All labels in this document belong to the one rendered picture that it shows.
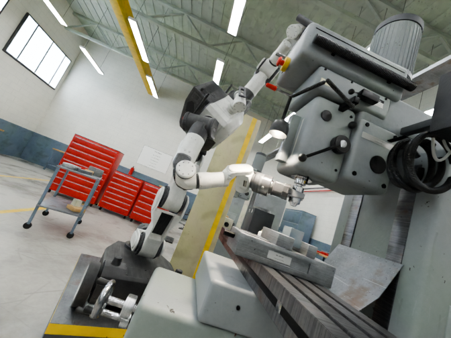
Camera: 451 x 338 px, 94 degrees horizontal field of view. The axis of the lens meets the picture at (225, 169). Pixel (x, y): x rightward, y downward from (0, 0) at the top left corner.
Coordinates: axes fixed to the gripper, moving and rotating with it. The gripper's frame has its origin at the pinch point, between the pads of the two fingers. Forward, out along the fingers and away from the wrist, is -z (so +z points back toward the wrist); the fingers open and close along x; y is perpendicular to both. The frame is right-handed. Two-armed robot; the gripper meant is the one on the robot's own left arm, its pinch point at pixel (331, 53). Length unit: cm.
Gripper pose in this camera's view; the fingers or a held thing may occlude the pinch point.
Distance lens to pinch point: 134.9
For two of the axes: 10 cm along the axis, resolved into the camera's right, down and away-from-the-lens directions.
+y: 7.2, -6.8, 0.9
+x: -1.3, -2.6, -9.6
